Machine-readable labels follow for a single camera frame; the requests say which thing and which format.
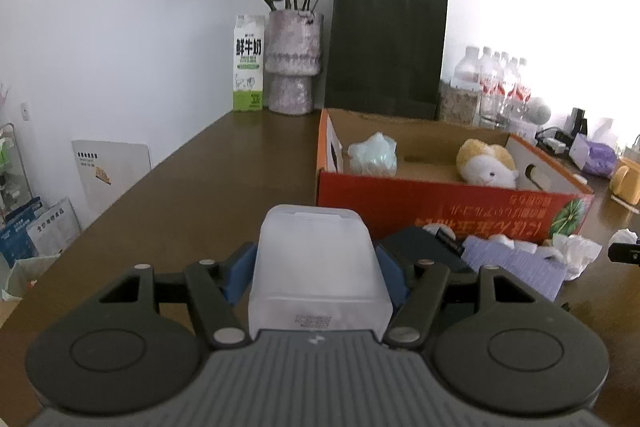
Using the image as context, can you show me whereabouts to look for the purple textured vase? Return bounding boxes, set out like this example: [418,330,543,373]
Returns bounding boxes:
[265,10,323,116]

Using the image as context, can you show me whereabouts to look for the white leaning board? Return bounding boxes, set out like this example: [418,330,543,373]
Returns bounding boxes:
[72,140,151,215]

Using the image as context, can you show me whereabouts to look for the purple cloth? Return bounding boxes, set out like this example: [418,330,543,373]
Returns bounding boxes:
[462,236,566,301]

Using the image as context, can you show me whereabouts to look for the translucent white plastic box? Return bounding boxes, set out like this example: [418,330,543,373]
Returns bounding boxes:
[248,205,394,339]

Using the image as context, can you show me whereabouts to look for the crumpled white tissue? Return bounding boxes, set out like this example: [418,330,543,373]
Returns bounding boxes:
[551,234,602,281]

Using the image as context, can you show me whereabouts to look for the clear jar of grains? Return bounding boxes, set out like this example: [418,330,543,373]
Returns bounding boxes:
[437,81,480,126]

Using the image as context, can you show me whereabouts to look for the black pouch case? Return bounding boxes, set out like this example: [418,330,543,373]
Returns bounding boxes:
[378,227,473,273]

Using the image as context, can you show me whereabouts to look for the green white milk carton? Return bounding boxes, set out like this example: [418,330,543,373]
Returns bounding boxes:
[232,15,266,112]

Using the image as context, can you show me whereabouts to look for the black paper bag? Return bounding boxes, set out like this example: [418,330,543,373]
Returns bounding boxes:
[324,0,448,120]

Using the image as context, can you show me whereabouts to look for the yellow white plush toy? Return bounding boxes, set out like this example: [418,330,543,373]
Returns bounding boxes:
[456,139,518,190]

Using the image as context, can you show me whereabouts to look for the white power adapter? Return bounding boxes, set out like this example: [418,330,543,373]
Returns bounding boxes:
[544,138,567,155]

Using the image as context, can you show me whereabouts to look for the yellow mug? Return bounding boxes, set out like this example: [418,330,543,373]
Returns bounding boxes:
[610,157,640,206]

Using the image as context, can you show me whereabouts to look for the orange cardboard box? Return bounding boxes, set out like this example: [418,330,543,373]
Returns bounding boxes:
[316,108,593,244]

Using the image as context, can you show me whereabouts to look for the crumpled light blue mask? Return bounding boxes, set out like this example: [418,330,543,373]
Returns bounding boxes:
[347,132,397,176]

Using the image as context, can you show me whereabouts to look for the pack of water bottles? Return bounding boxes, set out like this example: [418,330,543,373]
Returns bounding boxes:
[445,46,530,128]

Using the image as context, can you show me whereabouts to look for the purple tissue pack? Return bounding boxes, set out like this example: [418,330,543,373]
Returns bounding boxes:
[568,134,617,179]

